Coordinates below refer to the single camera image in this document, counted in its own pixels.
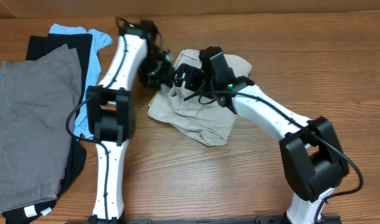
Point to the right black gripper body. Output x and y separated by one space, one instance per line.
194 78

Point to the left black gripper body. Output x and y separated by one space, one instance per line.
153 70

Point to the beige cotton shorts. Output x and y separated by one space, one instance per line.
209 124

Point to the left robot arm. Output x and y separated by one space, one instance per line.
111 111

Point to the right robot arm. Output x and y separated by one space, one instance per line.
312 157

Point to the light blue shirt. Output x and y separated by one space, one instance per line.
99 41

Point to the black garment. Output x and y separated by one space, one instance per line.
38 47

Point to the grey shorts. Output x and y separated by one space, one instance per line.
35 99

